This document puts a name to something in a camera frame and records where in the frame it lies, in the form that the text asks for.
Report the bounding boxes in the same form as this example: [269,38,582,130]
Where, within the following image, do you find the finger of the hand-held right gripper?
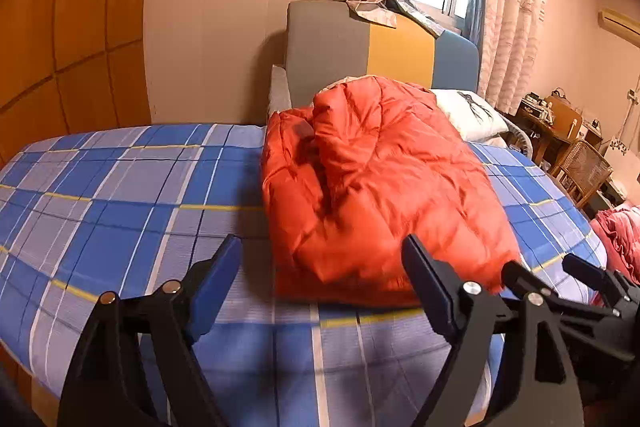
[501,260,622,324]
[561,253,640,309]

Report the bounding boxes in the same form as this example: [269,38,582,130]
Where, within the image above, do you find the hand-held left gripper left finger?
[56,233,244,427]

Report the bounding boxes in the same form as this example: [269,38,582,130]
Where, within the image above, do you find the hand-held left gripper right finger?
[401,233,586,427]

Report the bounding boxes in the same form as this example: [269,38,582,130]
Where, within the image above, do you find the orange puffer jacket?
[261,75,523,308]

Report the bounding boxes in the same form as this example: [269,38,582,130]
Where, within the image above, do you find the pink blanket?
[590,203,640,285]

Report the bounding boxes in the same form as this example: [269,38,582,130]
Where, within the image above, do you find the bed with blue plaid sheet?
[0,122,608,427]

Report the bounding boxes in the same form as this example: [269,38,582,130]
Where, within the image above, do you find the wicker chair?
[550,139,615,208]

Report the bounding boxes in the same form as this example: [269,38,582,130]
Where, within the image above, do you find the wooden bedside table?
[515,92,603,162]

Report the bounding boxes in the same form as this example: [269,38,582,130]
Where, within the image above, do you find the white pillow with deer print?
[431,89,508,142]

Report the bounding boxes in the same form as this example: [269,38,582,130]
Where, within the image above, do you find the grey yellow blue headboard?
[286,0,482,108]

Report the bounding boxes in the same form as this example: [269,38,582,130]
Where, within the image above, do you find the patterned beige curtain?
[475,0,550,115]

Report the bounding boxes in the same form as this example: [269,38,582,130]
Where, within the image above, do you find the wooden wardrobe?
[0,0,161,152]

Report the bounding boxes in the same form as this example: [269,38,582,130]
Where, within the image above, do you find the wall air conditioner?
[599,8,640,40]

